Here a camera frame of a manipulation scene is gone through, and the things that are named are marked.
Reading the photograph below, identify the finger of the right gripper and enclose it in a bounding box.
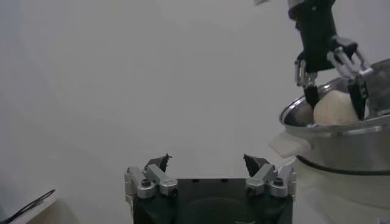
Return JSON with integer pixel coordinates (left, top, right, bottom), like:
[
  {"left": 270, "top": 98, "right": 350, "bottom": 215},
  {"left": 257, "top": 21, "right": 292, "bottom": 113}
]
[
  {"left": 327, "top": 36, "right": 374, "bottom": 121},
  {"left": 294, "top": 53, "right": 321, "bottom": 110}
]

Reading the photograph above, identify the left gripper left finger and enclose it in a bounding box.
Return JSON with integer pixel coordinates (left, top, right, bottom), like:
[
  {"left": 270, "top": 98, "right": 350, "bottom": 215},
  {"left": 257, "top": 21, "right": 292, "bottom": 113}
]
[{"left": 124, "top": 153, "right": 179, "bottom": 200}]

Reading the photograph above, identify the white side table with cable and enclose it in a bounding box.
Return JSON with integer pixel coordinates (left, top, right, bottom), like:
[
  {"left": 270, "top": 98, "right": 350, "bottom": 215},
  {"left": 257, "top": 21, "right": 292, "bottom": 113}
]
[{"left": 0, "top": 188, "right": 60, "bottom": 224}]

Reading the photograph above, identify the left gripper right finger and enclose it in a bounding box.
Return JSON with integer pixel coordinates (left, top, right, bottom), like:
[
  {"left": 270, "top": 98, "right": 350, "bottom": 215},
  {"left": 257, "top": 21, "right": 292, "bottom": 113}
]
[{"left": 243, "top": 153, "right": 297, "bottom": 198}]

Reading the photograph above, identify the thin black cable on side table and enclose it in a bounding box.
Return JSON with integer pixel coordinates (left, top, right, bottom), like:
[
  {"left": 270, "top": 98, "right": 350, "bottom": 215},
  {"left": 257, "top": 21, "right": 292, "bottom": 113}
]
[{"left": 0, "top": 188, "right": 57, "bottom": 224}]

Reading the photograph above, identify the stainless steel steamer basket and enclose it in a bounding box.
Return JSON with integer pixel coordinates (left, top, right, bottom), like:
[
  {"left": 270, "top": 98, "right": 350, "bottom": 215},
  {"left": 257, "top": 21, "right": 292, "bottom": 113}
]
[{"left": 278, "top": 57, "right": 390, "bottom": 173}]

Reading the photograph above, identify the white steamed baozi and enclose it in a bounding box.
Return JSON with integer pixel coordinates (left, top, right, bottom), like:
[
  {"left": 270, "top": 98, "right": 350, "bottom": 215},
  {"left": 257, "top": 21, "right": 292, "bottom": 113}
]
[{"left": 313, "top": 89, "right": 370, "bottom": 127}]

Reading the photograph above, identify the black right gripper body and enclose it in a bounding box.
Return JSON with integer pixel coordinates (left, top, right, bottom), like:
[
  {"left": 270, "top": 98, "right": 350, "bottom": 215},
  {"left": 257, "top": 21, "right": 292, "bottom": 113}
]
[{"left": 288, "top": 0, "right": 339, "bottom": 74}]

